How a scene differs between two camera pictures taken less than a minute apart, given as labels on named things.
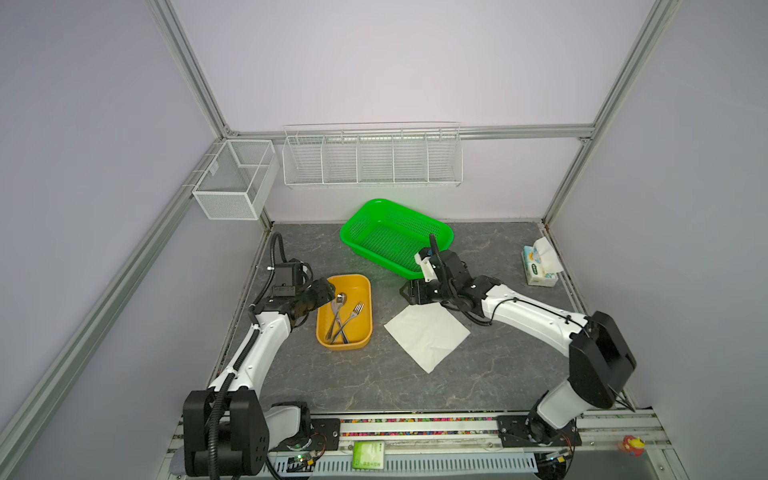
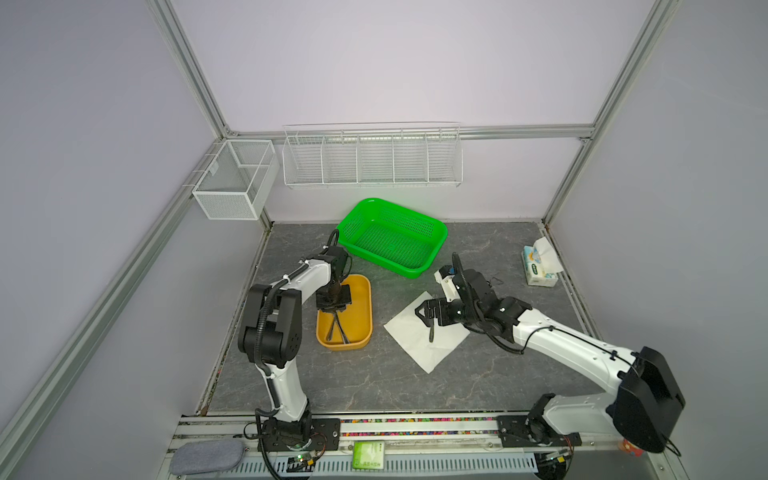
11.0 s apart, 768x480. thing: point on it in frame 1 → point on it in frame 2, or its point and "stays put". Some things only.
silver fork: x=356 y=311 → x=344 y=335
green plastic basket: x=392 y=236 stays put
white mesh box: x=238 y=180 stays put
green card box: x=368 y=455 stays put
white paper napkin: x=429 y=332 stays put
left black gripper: x=322 y=289 → x=321 y=304
